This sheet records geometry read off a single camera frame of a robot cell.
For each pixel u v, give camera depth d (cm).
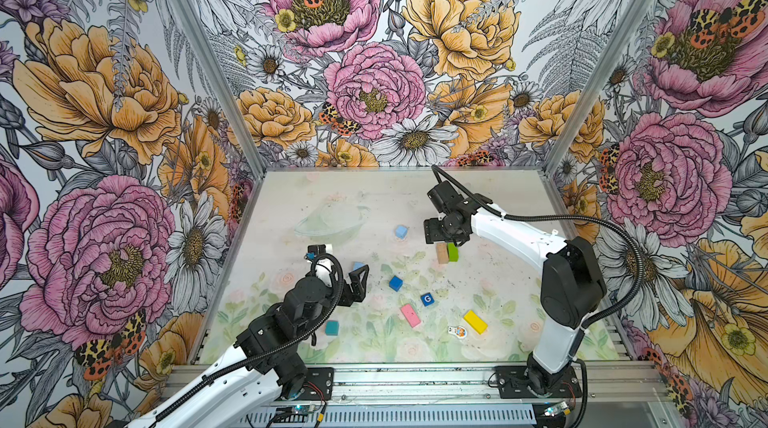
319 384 73
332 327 83
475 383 76
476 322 84
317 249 63
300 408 72
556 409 72
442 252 97
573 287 48
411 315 85
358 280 65
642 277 46
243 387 50
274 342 53
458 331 81
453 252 96
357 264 97
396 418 112
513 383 73
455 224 66
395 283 90
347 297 64
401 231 102
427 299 87
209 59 89
